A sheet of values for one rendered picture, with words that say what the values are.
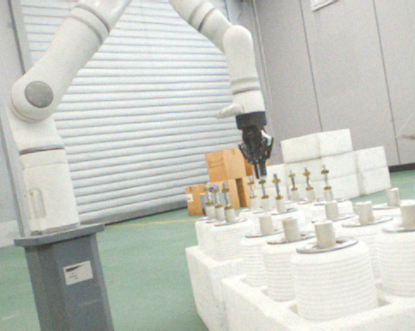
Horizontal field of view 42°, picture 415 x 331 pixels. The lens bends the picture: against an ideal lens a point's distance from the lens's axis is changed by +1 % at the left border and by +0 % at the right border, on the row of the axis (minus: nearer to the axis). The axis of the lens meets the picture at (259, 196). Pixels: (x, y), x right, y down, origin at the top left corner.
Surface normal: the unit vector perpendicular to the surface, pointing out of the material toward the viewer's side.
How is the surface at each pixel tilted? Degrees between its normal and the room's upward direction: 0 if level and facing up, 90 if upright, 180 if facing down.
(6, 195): 90
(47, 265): 90
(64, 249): 93
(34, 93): 86
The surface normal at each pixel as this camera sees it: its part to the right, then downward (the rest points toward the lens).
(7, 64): 0.66, -0.07
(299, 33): -0.73, 0.17
